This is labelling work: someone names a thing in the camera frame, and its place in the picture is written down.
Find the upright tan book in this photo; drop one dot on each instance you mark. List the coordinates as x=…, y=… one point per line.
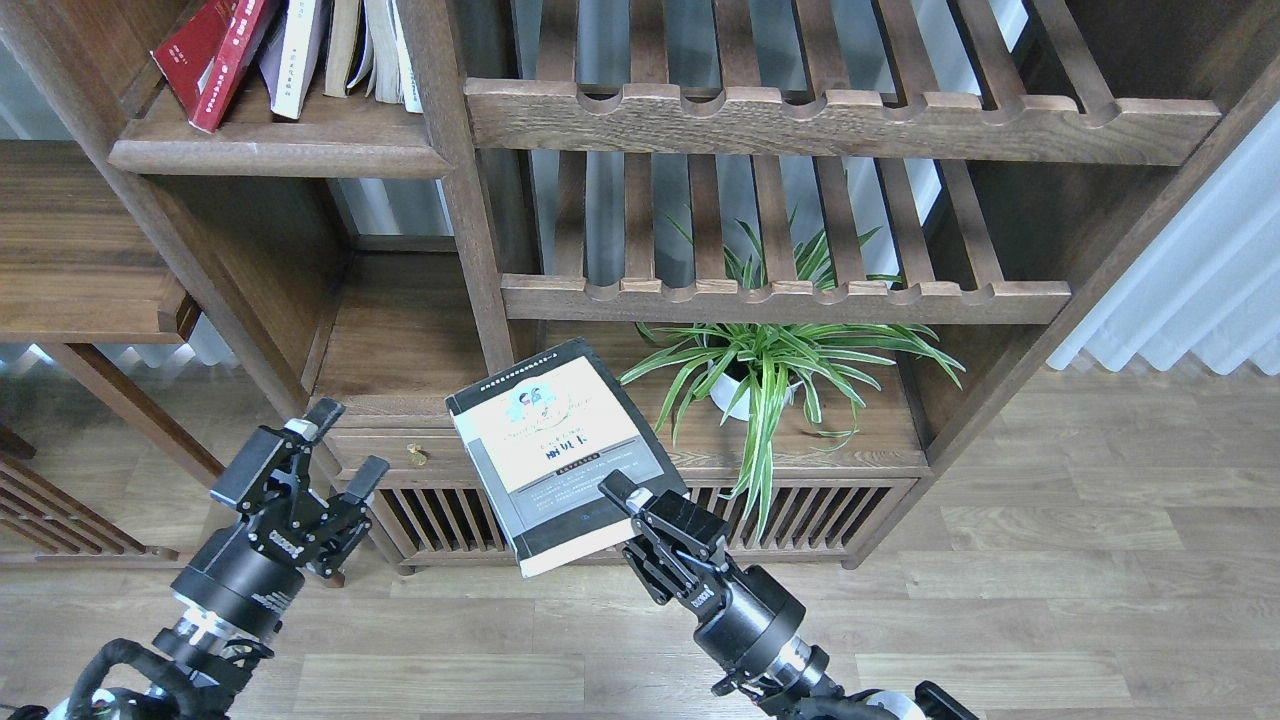
x=345, y=51

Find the dark wooden bookshelf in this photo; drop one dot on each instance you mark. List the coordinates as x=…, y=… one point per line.
x=583, y=166

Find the yellow and black book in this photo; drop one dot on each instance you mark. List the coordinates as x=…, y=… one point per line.
x=543, y=435

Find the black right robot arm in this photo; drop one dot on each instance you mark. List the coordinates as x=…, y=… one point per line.
x=815, y=695

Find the white plant pot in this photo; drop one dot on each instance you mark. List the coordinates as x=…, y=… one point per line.
x=732, y=393

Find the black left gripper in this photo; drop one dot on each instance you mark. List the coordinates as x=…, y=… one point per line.
x=247, y=574

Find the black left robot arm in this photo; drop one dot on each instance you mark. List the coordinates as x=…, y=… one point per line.
x=193, y=670

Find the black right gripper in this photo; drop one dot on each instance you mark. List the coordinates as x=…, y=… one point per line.
x=747, y=621

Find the upright white books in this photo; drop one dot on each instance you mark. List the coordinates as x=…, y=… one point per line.
x=392, y=79

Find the pale lilac paperback book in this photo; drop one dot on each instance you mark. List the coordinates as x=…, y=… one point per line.
x=289, y=56

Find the white curtain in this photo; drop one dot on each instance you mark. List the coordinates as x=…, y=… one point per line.
x=1208, y=286

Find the green spider plant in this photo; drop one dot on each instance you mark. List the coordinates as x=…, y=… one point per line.
x=835, y=352

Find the red paperback book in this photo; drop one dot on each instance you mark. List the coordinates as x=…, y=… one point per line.
x=205, y=60

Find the brass drawer knob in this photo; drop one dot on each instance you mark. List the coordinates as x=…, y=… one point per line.
x=416, y=455

